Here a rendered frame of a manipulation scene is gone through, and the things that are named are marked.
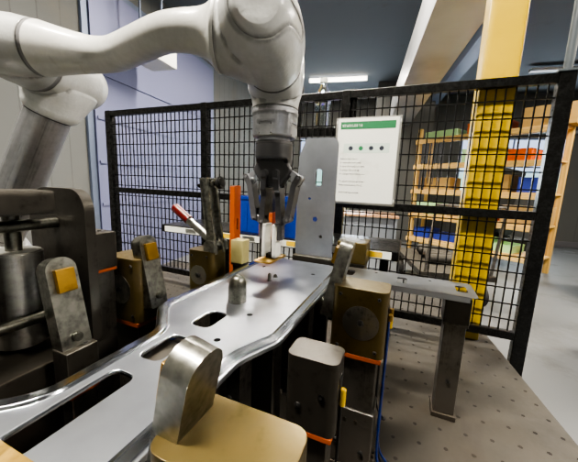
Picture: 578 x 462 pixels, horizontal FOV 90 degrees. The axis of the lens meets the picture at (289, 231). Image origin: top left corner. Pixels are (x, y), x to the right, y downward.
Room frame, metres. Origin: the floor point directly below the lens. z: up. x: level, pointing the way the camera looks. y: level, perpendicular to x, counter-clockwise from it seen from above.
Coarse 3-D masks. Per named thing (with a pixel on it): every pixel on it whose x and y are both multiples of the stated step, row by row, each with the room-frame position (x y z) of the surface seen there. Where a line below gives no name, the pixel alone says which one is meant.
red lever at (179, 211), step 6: (174, 204) 0.70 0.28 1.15; (174, 210) 0.69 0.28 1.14; (180, 210) 0.69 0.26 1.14; (180, 216) 0.68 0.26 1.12; (186, 216) 0.68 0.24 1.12; (186, 222) 0.68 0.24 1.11; (192, 222) 0.68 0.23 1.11; (198, 228) 0.67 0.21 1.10; (198, 234) 0.67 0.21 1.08; (204, 234) 0.66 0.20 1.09
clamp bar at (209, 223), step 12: (204, 180) 0.65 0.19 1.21; (216, 180) 0.64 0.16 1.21; (204, 192) 0.65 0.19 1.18; (216, 192) 0.67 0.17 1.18; (204, 204) 0.65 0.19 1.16; (216, 204) 0.67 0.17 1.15; (204, 216) 0.65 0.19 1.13; (216, 216) 0.67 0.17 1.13; (216, 228) 0.66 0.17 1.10; (216, 240) 0.64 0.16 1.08
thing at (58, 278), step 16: (48, 272) 0.34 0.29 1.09; (64, 272) 0.35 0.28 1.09; (48, 288) 0.34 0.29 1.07; (64, 288) 0.35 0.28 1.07; (80, 288) 0.37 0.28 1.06; (48, 304) 0.34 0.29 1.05; (64, 304) 0.35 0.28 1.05; (80, 304) 0.36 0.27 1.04; (48, 320) 0.34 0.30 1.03; (64, 320) 0.34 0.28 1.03; (80, 320) 0.36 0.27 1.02; (64, 336) 0.34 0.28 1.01; (80, 336) 0.35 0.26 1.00
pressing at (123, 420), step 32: (224, 288) 0.55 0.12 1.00; (256, 288) 0.55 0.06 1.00; (288, 288) 0.56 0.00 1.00; (320, 288) 0.58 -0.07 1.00; (160, 320) 0.40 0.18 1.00; (192, 320) 0.41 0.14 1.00; (224, 320) 0.41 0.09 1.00; (256, 320) 0.42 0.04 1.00; (288, 320) 0.43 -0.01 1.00; (128, 352) 0.32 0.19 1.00; (224, 352) 0.33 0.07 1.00; (256, 352) 0.34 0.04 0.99; (64, 384) 0.26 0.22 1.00; (128, 384) 0.27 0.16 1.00; (0, 416) 0.22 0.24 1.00; (32, 416) 0.22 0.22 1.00; (96, 416) 0.22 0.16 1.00; (128, 416) 0.23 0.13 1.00; (32, 448) 0.19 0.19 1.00; (64, 448) 0.19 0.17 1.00; (96, 448) 0.19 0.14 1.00; (128, 448) 0.20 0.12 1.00
